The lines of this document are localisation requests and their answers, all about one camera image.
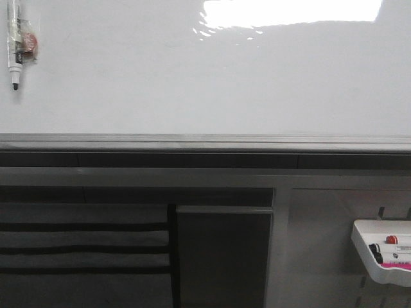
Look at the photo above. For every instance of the large whiteboard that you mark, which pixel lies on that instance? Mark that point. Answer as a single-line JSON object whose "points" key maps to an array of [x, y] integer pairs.
{"points": [[215, 75]]}

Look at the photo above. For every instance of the dark grey cabinet panel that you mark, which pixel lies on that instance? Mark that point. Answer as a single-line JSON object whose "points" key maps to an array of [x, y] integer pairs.
{"points": [[223, 255]]}

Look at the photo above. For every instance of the grey pegboard panel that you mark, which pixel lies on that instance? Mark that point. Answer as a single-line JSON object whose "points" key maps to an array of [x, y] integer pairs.
{"points": [[323, 267]]}

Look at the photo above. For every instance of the grey fabric striped organizer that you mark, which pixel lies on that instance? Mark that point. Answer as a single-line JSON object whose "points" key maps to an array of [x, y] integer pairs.
{"points": [[78, 255]]}

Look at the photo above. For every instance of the black capped marker upper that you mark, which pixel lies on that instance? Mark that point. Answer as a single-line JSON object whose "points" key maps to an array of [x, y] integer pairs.
{"points": [[389, 248]]}

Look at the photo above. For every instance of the black capped marker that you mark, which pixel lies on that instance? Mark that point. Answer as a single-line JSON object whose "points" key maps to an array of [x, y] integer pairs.
{"points": [[389, 248], [392, 258]]}

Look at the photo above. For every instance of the black capped marker lower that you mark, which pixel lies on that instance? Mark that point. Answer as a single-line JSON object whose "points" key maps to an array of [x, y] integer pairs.
{"points": [[392, 258]]}

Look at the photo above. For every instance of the white plastic marker tray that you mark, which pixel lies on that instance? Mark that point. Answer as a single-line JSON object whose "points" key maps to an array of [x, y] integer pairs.
{"points": [[366, 232]]}

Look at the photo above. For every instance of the red capped marker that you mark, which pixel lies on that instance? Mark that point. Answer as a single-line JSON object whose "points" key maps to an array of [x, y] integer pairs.
{"points": [[398, 239]]}

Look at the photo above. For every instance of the pink eraser block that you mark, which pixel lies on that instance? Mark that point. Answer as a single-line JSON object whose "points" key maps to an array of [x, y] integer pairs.
{"points": [[401, 265]]}

